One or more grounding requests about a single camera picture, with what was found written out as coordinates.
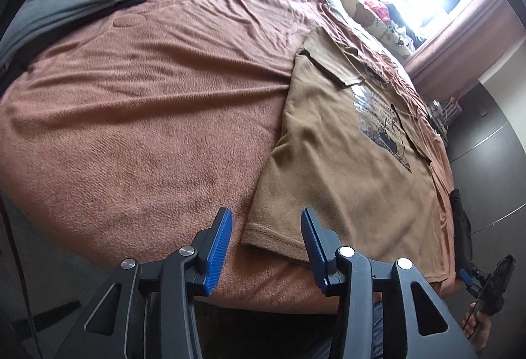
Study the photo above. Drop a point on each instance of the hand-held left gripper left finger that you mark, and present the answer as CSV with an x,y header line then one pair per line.
x,y
217,252

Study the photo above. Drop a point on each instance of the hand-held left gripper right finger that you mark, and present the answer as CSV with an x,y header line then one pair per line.
x,y
314,256

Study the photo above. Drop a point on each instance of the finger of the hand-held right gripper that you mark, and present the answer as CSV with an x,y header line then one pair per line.
x,y
466,276

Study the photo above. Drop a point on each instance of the brown printed t-shirt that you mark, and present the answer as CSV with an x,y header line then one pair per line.
x,y
349,186

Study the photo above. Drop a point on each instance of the person's right hand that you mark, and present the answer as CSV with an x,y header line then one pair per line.
x,y
483,330

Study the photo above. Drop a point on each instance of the black garment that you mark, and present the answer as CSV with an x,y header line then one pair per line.
x,y
460,215

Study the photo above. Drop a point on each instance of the dark grey wardrobe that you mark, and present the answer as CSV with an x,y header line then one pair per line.
x,y
485,162

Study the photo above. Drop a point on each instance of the pink curtain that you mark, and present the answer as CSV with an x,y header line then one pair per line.
x,y
460,38

